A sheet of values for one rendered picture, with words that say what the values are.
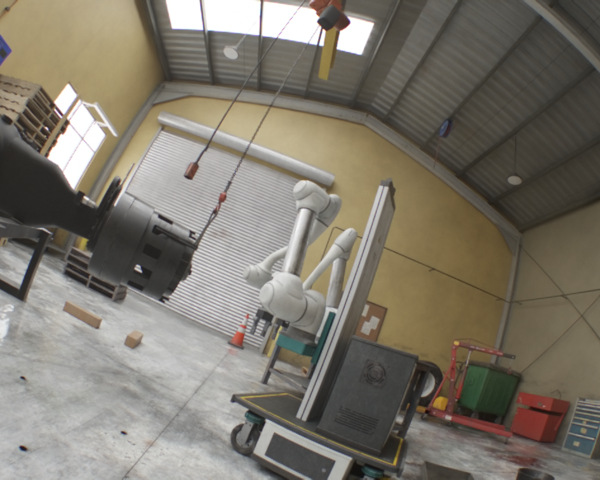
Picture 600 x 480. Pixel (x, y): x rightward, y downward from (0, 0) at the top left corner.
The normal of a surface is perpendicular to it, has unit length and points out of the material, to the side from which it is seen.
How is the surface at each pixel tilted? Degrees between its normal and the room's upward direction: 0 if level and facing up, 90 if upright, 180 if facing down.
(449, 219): 90
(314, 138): 90
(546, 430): 90
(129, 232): 82
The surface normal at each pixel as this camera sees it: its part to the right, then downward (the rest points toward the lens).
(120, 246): 0.46, 0.11
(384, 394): -0.35, -0.39
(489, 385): 0.10, -0.17
